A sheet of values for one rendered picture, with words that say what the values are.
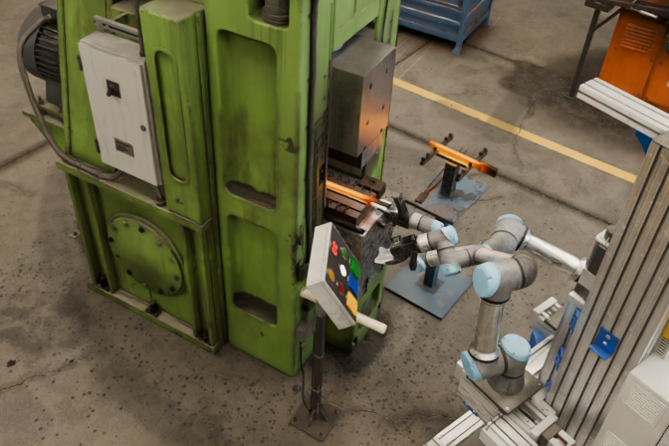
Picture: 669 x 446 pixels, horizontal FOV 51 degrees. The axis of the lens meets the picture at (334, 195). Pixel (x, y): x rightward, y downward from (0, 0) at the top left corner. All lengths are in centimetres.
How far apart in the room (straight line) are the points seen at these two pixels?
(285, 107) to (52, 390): 208
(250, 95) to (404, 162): 259
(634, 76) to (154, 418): 458
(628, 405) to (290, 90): 165
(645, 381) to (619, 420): 24
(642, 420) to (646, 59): 402
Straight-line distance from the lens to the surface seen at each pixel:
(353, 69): 283
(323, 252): 281
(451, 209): 378
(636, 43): 624
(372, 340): 405
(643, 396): 266
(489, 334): 265
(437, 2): 678
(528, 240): 316
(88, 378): 403
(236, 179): 319
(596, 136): 605
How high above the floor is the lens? 316
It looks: 40 degrees down
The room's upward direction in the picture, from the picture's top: 3 degrees clockwise
